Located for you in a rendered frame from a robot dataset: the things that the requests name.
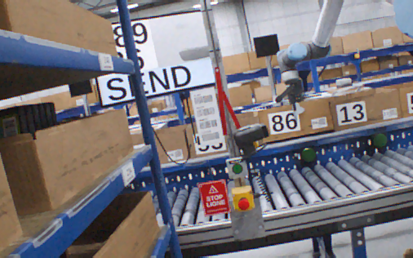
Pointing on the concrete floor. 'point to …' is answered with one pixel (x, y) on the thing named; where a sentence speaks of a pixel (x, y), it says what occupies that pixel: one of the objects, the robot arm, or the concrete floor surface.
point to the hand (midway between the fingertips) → (295, 118)
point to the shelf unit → (2, 75)
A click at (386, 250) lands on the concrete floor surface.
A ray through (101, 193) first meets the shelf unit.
